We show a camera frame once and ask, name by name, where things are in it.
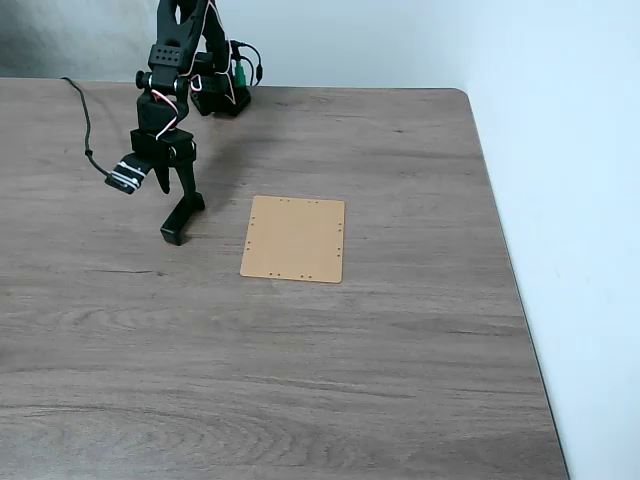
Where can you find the green plug connector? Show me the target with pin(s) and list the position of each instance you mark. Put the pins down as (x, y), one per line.
(240, 75)

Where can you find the black gripper-mounted camera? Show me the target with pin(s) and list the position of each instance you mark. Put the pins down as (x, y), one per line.
(125, 174)

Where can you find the orange board with small holes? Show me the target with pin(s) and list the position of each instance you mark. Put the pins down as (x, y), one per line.
(295, 240)

